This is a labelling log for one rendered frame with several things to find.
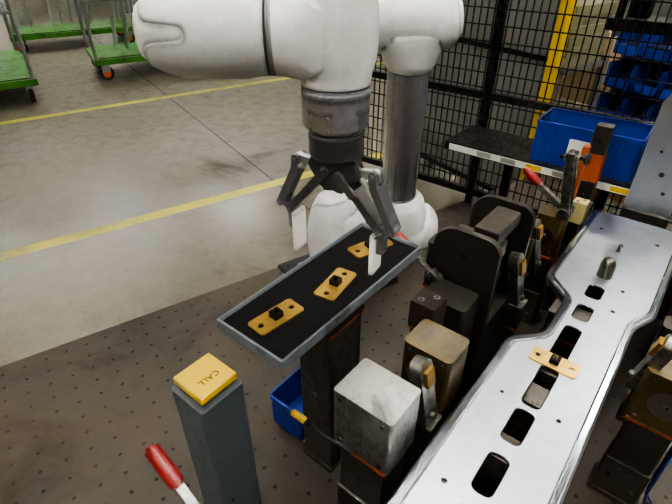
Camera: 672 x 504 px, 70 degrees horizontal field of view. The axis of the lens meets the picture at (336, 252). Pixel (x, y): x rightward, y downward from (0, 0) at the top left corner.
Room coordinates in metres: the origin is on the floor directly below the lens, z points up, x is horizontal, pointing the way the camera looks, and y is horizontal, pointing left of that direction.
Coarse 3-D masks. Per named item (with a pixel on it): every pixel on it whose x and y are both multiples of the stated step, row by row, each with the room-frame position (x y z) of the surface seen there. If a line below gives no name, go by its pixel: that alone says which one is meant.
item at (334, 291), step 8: (336, 272) 0.66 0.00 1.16; (344, 272) 0.66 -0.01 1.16; (352, 272) 0.66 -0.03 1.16; (328, 280) 0.64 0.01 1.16; (336, 280) 0.62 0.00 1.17; (344, 280) 0.64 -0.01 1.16; (320, 288) 0.61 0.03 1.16; (328, 288) 0.61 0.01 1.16; (336, 288) 0.61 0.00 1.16; (344, 288) 0.62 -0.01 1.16; (320, 296) 0.59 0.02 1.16; (328, 296) 0.59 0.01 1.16; (336, 296) 0.59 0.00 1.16
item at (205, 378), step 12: (204, 360) 0.46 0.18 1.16; (216, 360) 0.46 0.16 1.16; (180, 372) 0.44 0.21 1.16; (192, 372) 0.44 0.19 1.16; (204, 372) 0.44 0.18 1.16; (216, 372) 0.44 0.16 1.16; (228, 372) 0.44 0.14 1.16; (180, 384) 0.42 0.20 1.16; (192, 384) 0.42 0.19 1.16; (204, 384) 0.42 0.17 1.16; (216, 384) 0.42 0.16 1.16; (228, 384) 0.43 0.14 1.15; (192, 396) 0.40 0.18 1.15; (204, 396) 0.40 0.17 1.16
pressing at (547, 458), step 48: (576, 240) 1.01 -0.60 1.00; (624, 240) 1.02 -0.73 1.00; (576, 288) 0.82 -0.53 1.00; (624, 288) 0.82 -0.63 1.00; (528, 336) 0.67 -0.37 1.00; (624, 336) 0.68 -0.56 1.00; (480, 384) 0.55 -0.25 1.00; (528, 384) 0.55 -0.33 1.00; (576, 384) 0.55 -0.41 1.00; (480, 432) 0.46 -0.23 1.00; (528, 432) 0.46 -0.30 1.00; (576, 432) 0.46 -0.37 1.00; (432, 480) 0.38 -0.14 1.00; (528, 480) 0.38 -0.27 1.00
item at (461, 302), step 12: (432, 288) 0.72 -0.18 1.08; (444, 288) 0.72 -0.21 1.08; (456, 288) 0.72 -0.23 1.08; (456, 300) 0.68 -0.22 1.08; (468, 300) 0.68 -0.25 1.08; (456, 312) 0.66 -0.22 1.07; (468, 312) 0.66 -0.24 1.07; (444, 324) 0.67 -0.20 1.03; (456, 324) 0.66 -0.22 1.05; (468, 324) 0.67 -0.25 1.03; (468, 336) 0.68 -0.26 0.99
